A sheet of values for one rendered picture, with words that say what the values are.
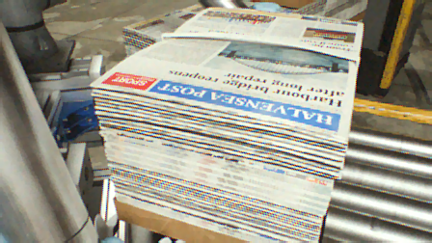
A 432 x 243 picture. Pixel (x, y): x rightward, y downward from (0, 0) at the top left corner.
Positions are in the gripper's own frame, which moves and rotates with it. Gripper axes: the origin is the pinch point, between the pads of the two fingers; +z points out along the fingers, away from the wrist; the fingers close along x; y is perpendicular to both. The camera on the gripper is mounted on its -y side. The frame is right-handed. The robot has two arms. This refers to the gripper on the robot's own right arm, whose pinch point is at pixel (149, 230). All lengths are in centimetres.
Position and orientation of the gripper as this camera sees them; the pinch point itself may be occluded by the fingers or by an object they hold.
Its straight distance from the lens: 55.5
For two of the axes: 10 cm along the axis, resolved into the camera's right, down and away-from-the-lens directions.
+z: 3.7, -5.1, 7.8
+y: 0.0, -8.4, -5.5
